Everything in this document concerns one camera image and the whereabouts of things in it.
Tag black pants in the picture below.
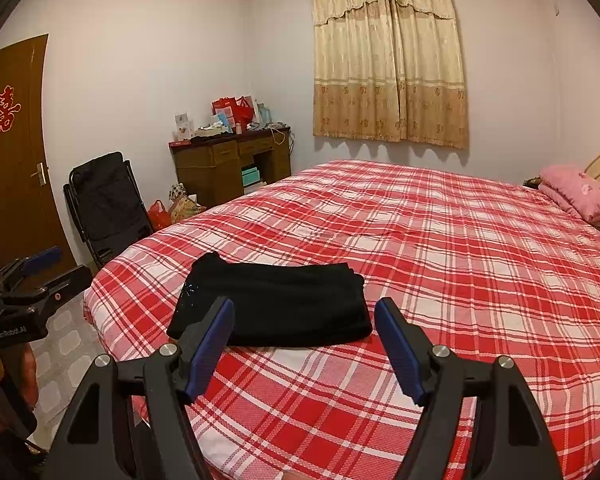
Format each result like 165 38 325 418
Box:
166 252 372 348

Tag person's left hand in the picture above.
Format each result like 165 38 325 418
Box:
0 344 38 408

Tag brown wooden door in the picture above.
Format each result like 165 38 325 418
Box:
0 35 76 287

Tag black folding chair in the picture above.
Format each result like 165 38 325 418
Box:
64 152 154 269

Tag red plastic bag on floor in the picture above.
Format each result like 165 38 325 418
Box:
147 200 172 231

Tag red plaid bed sheet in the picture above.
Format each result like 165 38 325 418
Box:
83 159 600 480

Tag floral gift bag on floor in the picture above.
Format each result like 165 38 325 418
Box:
169 194 207 224

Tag brown wooden desk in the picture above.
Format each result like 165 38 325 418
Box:
169 127 292 208

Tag white greeting card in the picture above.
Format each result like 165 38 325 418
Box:
174 113 193 141

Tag pink folded blanket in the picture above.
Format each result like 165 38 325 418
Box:
539 165 600 229

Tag teal box under desk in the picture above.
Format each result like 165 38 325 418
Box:
242 165 261 188

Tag red gift bag on desk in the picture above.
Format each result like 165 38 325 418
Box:
211 96 256 132

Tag beige window curtain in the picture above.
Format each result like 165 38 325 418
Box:
313 0 469 150

